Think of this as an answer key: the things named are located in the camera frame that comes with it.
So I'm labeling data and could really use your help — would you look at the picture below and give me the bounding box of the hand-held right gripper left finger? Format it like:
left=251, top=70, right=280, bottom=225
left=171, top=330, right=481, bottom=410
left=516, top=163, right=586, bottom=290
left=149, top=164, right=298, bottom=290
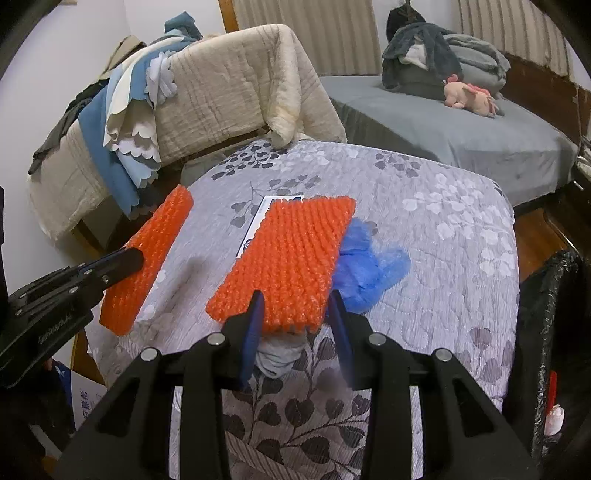
left=55, top=291, right=266, bottom=480

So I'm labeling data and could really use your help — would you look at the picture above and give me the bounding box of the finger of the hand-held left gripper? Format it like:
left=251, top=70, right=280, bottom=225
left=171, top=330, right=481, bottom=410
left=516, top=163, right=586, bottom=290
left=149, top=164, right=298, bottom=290
left=9, top=247, right=146, bottom=320

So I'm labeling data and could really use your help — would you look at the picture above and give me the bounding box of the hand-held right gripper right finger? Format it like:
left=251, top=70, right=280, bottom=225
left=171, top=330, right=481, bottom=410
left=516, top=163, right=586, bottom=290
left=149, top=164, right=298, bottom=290
left=328, top=292, right=541, bottom=480

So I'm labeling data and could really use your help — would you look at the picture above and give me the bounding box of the narrow orange bubble wrap sheet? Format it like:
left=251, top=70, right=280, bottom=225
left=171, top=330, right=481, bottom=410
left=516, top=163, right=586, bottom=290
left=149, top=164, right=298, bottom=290
left=99, top=185, right=194, bottom=337

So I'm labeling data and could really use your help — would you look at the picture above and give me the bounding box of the blue plastic bag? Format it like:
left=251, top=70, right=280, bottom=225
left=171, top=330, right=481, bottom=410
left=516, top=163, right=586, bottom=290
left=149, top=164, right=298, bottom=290
left=325, top=218, right=411, bottom=317

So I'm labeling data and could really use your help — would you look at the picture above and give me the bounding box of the wide orange bubble wrap sheet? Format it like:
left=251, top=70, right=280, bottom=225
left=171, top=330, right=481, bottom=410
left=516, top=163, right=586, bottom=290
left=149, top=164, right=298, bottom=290
left=205, top=196, right=357, bottom=334

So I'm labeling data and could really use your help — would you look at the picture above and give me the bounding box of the white and blue medicine box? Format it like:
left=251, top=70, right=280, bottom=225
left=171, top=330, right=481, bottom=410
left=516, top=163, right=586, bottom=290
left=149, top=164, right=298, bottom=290
left=235, top=196, right=303, bottom=259

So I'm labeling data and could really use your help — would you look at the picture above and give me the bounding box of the trash bin with black bag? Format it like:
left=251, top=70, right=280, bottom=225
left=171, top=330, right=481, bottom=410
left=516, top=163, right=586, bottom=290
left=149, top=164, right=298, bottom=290
left=505, top=249, right=591, bottom=462

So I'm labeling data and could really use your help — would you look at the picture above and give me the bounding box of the white cardboard box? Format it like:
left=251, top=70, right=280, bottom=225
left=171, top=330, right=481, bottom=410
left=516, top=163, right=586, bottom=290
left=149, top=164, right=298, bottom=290
left=53, top=360, right=109, bottom=432

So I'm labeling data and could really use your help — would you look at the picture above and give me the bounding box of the white scalloped cloth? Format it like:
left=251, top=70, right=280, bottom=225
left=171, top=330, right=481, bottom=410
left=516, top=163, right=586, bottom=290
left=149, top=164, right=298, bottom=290
left=104, top=51, right=178, bottom=185

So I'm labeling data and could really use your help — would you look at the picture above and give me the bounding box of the blue cloth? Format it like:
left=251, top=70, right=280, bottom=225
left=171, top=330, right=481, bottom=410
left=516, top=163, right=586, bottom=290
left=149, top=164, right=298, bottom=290
left=78, top=69, right=160, bottom=217

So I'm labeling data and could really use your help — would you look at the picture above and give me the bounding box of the grey floral quilt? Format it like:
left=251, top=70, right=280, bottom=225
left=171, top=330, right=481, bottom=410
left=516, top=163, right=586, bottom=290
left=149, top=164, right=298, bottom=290
left=85, top=138, right=520, bottom=480

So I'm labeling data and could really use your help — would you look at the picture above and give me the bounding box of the dark grey cloth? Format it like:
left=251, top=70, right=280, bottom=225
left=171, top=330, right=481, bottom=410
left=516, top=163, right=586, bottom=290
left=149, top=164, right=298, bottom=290
left=28, top=80, right=109, bottom=174

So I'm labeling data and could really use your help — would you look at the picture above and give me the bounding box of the beige quilt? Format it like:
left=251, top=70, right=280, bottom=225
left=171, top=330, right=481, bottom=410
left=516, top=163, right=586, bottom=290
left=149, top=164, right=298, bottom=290
left=28, top=23, right=348, bottom=241

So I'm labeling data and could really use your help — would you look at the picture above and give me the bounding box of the khaki cloth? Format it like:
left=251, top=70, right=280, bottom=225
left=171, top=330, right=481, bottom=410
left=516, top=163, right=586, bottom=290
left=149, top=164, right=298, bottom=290
left=108, top=34, right=148, bottom=70

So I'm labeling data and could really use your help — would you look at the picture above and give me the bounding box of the bed with grey sheet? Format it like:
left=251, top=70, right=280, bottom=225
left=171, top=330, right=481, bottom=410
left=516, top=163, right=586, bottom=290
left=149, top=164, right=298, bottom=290
left=318, top=74, right=580, bottom=208

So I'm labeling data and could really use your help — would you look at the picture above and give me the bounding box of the blue-grey folded cloth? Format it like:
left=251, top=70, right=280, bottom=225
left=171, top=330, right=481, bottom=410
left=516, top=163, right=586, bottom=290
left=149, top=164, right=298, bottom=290
left=164, top=13, right=204, bottom=40

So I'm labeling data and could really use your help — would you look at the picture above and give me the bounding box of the pink plush toy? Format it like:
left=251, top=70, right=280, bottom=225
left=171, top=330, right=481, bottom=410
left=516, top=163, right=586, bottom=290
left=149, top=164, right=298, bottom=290
left=443, top=74, right=502, bottom=118

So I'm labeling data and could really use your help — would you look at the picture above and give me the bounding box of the dark grey fleece blanket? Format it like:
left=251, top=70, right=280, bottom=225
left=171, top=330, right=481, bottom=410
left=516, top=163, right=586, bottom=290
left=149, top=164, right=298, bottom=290
left=381, top=23, right=462, bottom=100

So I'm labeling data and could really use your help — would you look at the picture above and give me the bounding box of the wide beige curtain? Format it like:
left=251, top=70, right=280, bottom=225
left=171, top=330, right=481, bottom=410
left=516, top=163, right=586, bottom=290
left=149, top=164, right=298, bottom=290
left=233, top=0, right=384, bottom=77

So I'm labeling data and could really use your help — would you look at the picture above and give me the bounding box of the dark wooden headboard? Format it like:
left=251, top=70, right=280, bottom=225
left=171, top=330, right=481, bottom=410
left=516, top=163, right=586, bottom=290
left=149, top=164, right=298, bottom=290
left=501, top=51, right=591, bottom=148

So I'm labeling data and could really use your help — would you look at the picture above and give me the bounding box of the black jacket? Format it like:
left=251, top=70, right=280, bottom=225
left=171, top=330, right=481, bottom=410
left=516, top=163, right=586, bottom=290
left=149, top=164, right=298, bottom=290
left=387, top=4, right=426, bottom=35

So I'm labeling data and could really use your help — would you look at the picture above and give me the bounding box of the wooden window frame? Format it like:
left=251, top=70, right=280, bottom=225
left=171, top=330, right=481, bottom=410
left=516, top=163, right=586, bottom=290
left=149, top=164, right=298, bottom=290
left=218, top=0, right=238, bottom=33

